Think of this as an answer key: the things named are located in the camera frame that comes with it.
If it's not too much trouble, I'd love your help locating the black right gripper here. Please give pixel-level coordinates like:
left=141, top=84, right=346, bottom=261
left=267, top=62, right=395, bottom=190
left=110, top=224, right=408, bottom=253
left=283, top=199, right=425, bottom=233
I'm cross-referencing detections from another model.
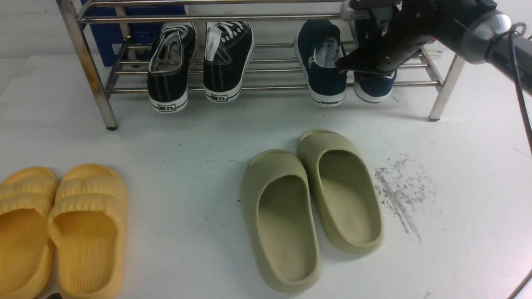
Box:
left=335, top=0, right=437, bottom=75

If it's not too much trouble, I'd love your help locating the navy canvas sneaker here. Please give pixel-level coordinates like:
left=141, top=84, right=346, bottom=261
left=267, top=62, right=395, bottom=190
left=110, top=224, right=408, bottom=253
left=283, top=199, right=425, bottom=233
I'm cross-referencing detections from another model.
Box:
left=353, top=19, right=397, bottom=103
left=294, top=20, right=347, bottom=107

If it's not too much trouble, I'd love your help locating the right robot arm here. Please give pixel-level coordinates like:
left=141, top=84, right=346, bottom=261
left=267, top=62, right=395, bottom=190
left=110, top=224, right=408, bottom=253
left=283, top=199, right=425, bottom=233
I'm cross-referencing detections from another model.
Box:
left=336, top=0, right=531, bottom=93

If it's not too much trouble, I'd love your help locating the metal shoe rack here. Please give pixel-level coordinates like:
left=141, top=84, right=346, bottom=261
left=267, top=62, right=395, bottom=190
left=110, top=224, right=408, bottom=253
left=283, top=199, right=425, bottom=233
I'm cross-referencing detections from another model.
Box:
left=56, top=0, right=467, bottom=131

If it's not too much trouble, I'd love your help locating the blue box behind rack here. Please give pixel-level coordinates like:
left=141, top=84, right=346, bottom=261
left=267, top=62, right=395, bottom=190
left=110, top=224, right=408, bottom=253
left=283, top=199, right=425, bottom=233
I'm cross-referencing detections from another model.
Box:
left=78, top=5, right=188, bottom=67

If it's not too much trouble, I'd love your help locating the right black canvas sneaker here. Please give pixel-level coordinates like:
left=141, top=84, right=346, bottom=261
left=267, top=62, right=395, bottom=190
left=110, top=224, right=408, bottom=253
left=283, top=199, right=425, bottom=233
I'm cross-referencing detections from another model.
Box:
left=203, top=21, right=255, bottom=103

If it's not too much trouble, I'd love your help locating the black canvas sneaker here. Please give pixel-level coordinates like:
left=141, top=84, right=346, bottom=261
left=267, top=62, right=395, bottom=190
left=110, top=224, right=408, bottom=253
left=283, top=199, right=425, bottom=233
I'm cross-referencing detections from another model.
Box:
left=147, top=22, right=198, bottom=114
left=203, top=21, right=255, bottom=103

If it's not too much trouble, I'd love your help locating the right olive green slide sandal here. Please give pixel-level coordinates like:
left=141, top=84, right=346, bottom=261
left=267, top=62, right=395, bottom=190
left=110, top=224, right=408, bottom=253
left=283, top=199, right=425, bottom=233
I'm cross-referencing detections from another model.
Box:
left=297, top=129, right=384, bottom=254

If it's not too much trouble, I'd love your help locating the olive green slide sandal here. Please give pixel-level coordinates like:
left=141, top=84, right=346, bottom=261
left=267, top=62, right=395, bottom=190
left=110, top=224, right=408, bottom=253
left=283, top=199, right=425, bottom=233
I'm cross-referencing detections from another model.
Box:
left=297, top=129, right=384, bottom=254
left=241, top=149, right=321, bottom=293

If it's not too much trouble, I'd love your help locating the left olive green slide sandal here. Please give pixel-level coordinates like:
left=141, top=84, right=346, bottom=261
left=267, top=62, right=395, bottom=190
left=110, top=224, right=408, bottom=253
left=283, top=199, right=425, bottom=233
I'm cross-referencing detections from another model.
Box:
left=241, top=149, right=321, bottom=293

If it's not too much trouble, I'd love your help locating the left black canvas sneaker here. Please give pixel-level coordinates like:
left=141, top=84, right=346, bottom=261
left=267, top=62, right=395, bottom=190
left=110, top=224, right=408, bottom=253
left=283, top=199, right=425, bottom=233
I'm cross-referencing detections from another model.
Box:
left=147, top=22, right=198, bottom=114

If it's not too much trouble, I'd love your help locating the right yellow slide sandal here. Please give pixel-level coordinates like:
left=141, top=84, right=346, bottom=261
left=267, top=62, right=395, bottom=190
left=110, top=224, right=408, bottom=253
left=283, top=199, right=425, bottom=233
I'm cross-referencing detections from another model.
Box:
left=48, top=164, right=128, bottom=299

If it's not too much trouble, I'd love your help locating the yellow slide sandal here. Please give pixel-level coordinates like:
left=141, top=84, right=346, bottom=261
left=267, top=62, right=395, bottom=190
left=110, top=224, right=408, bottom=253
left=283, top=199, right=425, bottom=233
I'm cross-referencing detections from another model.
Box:
left=0, top=167, right=59, bottom=299
left=48, top=164, right=128, bottom=299

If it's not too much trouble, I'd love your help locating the left yellow slide sandal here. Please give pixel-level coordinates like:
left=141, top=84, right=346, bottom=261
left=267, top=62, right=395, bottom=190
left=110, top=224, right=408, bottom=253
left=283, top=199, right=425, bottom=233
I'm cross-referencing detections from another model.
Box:
left=0, top=167, right=59, bottom=299

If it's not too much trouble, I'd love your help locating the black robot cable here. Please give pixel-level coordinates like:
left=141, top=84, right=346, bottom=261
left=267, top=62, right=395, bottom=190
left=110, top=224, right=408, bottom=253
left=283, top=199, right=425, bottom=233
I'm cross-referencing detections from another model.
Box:
left=490, top=23, right=532, bottom=299

